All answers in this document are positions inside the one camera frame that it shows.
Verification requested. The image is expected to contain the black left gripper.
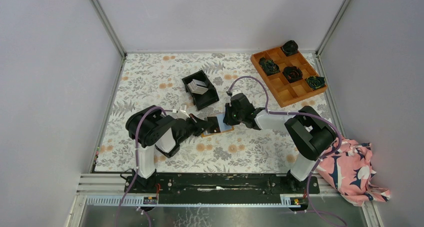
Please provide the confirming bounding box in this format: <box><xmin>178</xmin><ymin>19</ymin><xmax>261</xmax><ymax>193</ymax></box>
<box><xmin>177</xmin><ymin>113</ymin><xmax>212</xmax><ymax>145</ymax></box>

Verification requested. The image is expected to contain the black VIP credit card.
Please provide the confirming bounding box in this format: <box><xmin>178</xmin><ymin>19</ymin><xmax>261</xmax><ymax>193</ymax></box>
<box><xmin>206</xmin><ymin>116</ymin><xmax>221</xmax><ymax>134</ymax></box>

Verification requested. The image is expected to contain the yellow leather card holder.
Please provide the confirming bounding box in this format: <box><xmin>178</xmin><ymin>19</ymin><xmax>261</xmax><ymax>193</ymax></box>
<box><xmin>201</xmin><ymin>112</ymin><xmax>235</xmax><ymax>138</ymax></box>

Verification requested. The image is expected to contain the black plastic card box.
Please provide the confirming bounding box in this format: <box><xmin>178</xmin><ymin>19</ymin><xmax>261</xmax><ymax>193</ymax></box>
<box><xmin>181</xmin><ymin>70</ymin><xmax>220</xmax><ymax>111</ymax></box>

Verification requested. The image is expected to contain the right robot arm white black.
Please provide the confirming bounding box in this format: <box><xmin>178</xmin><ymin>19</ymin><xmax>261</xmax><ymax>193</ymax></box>
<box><xmin>223</xmin><ymin>91</ymin><xmax>341</xmax><ymax>193</ymax></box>

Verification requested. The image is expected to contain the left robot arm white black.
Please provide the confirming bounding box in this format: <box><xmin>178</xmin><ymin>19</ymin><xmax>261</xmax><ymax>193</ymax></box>
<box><xmin>125</xmin><ymin>104</ymin><xmax>214</xmax><ymax>193</ymax></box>

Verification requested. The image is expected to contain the stack of credit cards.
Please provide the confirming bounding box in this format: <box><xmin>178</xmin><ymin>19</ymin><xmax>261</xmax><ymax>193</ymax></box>
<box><xmin>187</xmin><ymin>79</ymin><xmax>209</xmax><ymax>95</ymax></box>

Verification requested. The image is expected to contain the rolled green tie left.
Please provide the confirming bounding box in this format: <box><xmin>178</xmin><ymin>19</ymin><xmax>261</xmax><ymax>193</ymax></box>
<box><xmin>259</xmin><ymin>57</ymin><xmax>280</xmax><ymax>76</ymax></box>

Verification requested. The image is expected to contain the rolled green tie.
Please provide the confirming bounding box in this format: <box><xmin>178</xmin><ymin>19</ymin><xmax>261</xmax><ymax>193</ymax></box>
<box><xmin>305</xmin><ymin>76</ymin><xmax>326</xmax><ymax>91</ymax></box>
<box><xmin>259</xmin><ymin>57</ymin><xmax>280</xmax><ymax>76</ymax></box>

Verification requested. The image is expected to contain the orange wooden compartment tray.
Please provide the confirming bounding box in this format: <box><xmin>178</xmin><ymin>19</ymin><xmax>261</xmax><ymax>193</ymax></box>
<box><xmin>250</xmin><ymin>46</ymin><xmax>328</xmax><ymax>108</ymax></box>

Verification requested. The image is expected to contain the rolled dark tie centre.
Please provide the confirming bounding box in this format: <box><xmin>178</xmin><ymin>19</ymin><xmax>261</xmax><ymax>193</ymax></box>
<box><xmin>282</xmin><ymin>66</ymin><xmax>303</xmax><ymax>83</ymax></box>

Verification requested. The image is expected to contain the rolled dark tie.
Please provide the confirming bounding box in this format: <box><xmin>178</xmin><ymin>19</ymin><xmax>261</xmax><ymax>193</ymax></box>
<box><xmin>281</xmin><ymin>40</ymin><xmax>299</xmax><ymax>57</ymax></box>
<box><xmin>282</xmin><ymin>66</ymin><xmax>303</xmax><ymax>83</ymax></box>

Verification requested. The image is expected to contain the floral patterned table mat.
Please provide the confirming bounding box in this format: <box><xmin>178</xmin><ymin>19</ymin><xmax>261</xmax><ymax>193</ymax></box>
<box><xmin>98</xmin><ymin>52</ymin><xmax>339</xmax><ymax>174</ymax></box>

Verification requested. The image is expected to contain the rolled green tie right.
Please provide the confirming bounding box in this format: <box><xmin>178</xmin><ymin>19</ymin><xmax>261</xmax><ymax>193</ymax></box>
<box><xmin>305</xmin><ymin>76</ymin><xmax>326</xmax><ymax>91</ymax></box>

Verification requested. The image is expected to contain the rolled dark tie top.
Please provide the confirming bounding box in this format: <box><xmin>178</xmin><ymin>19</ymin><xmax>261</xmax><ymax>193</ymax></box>
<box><xmin>281</xmin><ymin>40</ymin><xmax>299</xmax><ymax>57</ymax></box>

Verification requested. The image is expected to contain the pink patterned cloth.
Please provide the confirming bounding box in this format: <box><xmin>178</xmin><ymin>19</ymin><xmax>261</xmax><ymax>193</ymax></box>
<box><xmin>315</xmin><ymin>137</ymin><xmax>391</xmax><ymax>207</ymax></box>

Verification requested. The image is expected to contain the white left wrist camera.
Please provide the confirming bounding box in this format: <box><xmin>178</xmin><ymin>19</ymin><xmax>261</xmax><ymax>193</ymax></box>
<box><xmin>171</xmin><ymin>103</ymin><xmax>190</xmax><ymax>120</ymax></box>

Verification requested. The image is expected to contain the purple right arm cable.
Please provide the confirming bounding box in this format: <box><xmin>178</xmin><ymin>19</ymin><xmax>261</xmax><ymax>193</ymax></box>
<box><xmin>226</xmin><ymin>75</ymin><xmax>349</xmax><ymax>226</ymax></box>

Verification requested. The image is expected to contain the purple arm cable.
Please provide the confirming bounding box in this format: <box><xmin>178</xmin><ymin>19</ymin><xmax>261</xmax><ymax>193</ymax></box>
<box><xmin>226</xmin><ymin>75</ymin><xmax>349</xmax><ymax>226</ymax></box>
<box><xmin>114</xmin><ymin>106</ymin><xmax>180</xmax><ymax>227</ymax></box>

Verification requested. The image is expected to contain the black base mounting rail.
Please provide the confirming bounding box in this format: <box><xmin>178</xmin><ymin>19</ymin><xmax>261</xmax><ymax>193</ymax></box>
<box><xmin>124</xmin><ymin>172</ymin><xmax>320</xmax><ymax>205</ymax></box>

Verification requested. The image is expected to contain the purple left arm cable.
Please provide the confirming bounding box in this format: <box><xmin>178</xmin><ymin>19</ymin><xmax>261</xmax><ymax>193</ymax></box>
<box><xmin>114</xmin><ymin>106</ymin><xmax>180</xmax><ymax>227</ymax></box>

